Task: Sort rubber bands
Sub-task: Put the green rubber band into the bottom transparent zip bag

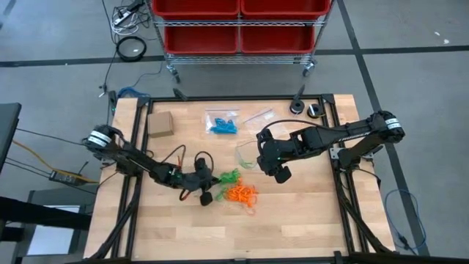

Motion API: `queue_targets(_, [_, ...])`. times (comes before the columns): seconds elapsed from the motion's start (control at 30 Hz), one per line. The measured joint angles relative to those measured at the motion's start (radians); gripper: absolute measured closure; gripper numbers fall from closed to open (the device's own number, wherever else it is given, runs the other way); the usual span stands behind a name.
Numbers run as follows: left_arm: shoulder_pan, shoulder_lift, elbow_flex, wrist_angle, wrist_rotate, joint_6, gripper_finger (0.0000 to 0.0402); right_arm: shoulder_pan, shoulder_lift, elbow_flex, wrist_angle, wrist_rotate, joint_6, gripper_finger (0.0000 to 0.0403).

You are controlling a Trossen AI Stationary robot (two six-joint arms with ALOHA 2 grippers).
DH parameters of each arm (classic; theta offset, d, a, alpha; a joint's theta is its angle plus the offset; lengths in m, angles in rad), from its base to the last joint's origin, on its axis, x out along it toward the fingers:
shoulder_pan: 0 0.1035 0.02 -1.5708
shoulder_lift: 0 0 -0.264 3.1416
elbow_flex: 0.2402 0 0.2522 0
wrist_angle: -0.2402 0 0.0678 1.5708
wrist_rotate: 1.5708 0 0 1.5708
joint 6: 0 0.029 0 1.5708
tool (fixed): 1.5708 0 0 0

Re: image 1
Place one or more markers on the black power adapter box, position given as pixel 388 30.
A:
pixel 64 176

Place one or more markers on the small brown cardboard box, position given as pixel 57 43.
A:
pixel 160 124

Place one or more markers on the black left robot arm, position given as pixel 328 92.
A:
pixel 146 166

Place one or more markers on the blue rubber band pile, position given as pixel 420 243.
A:
pixel 223 126

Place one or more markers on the green rubber band pile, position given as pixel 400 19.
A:
pixel 229 177

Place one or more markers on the black bench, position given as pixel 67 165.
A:
pixel 36 216

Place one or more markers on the red plastic bin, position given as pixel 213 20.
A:
pixel 201 38
pixel 286 7
pixel 276 38
pixel 196 7

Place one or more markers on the orange rubber band pile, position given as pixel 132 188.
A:
pixel 242 194

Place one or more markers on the black usb hub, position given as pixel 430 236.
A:
pixel 113 99

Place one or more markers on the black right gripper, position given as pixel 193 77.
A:
pixel 275 154

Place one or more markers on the black aluminium table frame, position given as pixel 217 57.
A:
pixel 238 98

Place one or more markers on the black frame bracket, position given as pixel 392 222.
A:
pixel 300 92
pixel 179 94

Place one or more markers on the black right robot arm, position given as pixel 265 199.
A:
pixel 329 133

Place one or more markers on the black monitor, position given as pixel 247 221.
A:
pixel 7 128

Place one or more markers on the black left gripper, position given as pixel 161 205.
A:
pixel 188 180

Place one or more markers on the white power strip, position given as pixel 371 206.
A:
pixel 122 16

